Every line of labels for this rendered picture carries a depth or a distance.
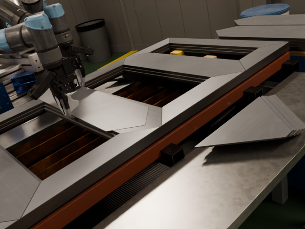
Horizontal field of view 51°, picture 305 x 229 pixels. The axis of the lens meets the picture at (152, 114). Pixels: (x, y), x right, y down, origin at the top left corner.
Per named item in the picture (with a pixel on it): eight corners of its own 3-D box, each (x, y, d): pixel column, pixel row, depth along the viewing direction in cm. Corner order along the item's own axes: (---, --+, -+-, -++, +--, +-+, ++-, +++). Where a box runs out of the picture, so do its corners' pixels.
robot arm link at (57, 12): (58, 2, 133) (63, 2, 126) (66, 28, 138) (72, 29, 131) (40, 7, 130) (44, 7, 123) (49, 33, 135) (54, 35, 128)
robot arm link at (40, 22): (29, 15, 104) (51, 10, 102) (41, 47, 109) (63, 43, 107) (15, 21, 98) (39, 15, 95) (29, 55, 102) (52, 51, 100)
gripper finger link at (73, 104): (85, 114, 115) (76, 91, 111) (71, 121, 112) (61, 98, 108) (81, 112, 117) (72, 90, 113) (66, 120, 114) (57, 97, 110)
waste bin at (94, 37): (120, 53, 525) (110, 17, 499) (102, 64, 492) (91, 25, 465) (99, 54, 551) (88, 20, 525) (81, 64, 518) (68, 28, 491)
